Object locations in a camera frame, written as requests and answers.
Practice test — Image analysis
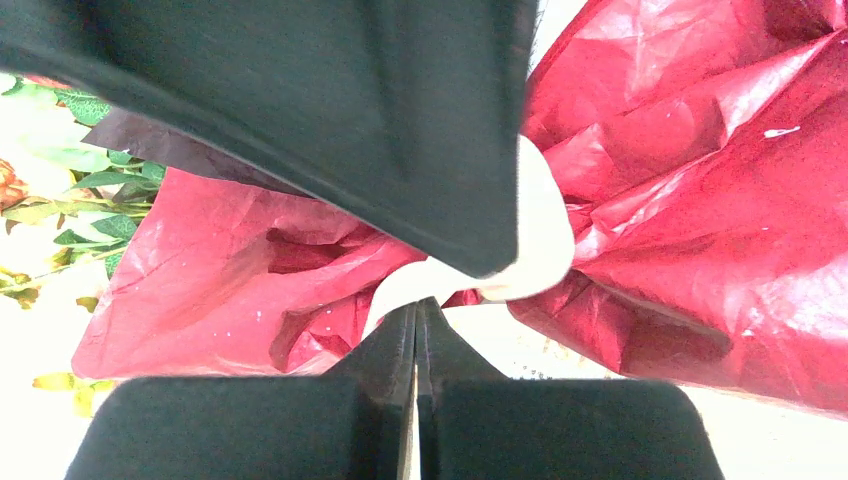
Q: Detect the pink fake flower bunch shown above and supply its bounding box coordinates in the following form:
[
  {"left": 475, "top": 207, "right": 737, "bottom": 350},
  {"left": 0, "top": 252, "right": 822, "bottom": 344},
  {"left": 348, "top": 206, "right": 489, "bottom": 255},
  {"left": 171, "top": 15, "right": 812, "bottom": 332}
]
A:
[{"left": 1, "top": 73, "right": 166, "bottom": 310}]

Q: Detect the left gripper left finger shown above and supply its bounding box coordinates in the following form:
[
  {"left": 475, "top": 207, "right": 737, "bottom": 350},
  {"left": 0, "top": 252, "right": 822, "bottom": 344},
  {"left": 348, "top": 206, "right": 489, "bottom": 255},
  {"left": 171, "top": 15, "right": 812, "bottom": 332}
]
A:
[{"left": 66, "top": 305, "right": 416, "bottom": 479}]

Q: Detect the cream ribbon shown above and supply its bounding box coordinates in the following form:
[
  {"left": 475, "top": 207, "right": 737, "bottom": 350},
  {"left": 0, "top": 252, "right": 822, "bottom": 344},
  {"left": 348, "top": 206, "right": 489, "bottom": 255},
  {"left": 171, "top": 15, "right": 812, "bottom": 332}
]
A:
[{"left": 362, "top": 135, "right": 575, "bottom": 337}]

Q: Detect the dark red wrapping paper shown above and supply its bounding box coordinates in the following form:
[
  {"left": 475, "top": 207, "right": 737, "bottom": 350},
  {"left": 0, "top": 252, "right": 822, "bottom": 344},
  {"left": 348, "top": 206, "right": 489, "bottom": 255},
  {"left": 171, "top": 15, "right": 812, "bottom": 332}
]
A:
[{"left": 71, "top": 1, "right": 847, "bottom": 416}]

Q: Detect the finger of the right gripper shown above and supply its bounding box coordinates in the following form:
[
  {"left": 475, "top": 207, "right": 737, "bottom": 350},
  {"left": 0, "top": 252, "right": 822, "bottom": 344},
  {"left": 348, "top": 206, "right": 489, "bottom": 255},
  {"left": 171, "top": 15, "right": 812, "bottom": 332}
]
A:
[{"left": 1, "top": 1, "right": 537, "bottom": 278}]

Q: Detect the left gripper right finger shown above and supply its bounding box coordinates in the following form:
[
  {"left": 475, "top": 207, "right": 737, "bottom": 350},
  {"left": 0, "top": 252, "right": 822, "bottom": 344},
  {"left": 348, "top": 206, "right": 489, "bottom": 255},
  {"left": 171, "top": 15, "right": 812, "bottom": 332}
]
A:
[{"left": 415, "top": 299, "right": 722, "bottom": 479}]

